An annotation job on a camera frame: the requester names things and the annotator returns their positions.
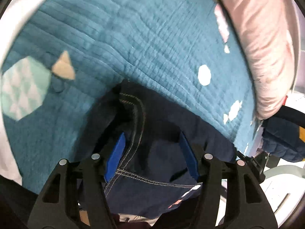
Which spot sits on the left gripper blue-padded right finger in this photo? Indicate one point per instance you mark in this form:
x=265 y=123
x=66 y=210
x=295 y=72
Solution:
x=246 y=203

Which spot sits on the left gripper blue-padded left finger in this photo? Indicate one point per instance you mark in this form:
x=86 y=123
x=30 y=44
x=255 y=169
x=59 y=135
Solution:
x=57 y=204

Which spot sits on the dark denim jacket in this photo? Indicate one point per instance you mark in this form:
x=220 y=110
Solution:
x=152 y=173

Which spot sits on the navy and yellow puffer jacket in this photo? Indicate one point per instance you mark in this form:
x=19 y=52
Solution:
x=283 y=139

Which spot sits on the teal quilted bedspread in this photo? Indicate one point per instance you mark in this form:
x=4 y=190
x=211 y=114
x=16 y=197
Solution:
x=171 y=46

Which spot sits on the pink quilted duvet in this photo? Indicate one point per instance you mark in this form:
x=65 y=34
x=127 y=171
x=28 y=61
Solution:
x=269 y=36

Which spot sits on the white pillow with smiley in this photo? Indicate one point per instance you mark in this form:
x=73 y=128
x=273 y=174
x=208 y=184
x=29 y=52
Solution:
x=24 y=85

